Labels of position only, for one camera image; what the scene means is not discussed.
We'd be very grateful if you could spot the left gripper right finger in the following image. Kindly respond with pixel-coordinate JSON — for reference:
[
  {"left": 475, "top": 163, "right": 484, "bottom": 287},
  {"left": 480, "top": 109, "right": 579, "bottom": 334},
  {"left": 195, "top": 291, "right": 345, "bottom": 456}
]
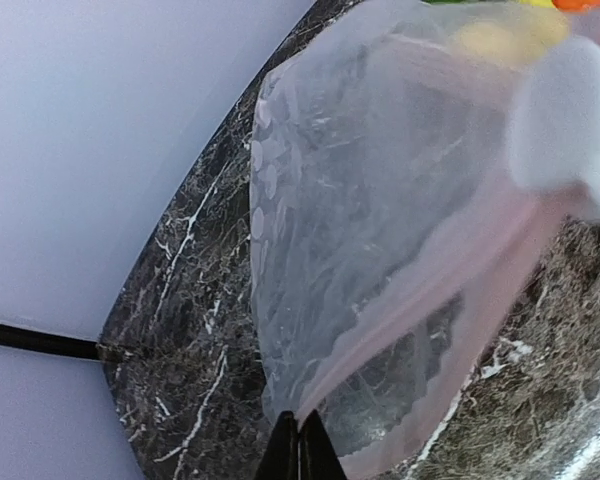
[{"left": 299, "top": 410, "right": 347, "bottom": 480}]

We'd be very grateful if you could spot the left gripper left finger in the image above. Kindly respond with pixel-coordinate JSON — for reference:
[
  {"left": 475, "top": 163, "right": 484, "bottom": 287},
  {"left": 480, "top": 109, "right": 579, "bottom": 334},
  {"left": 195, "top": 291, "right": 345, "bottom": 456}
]
[{"left": 254, "top": 411, "right": 298, "bottom": 480}]

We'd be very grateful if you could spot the clear polka dot zip bag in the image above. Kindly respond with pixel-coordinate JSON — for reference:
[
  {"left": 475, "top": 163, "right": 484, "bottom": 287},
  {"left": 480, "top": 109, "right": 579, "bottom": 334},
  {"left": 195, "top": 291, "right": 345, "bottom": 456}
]
[{"left": 250, "top": 1, "right": 600, "bottom": 479}]

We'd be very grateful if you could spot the yellow banana toy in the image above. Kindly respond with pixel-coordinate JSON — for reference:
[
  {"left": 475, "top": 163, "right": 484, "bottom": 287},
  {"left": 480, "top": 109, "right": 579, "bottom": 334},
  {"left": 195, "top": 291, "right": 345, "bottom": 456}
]
[{"left": 452, "top": 17, "right": 570, "bottom": 66}]

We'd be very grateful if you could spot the orange fruit toy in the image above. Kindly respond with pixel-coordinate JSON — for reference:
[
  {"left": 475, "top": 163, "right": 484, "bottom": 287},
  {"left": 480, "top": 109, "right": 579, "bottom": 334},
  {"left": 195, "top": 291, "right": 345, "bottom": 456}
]
[{"left": 552, "top": 0, "right": 600, "bottom": 13}]

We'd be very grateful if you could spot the left black frame post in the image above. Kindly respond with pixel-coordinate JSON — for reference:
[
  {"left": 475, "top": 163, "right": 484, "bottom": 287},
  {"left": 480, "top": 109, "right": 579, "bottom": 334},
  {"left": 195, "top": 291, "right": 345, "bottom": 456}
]
[{"left": 0, "top": 324, "right": 99, "bottom": 360}]

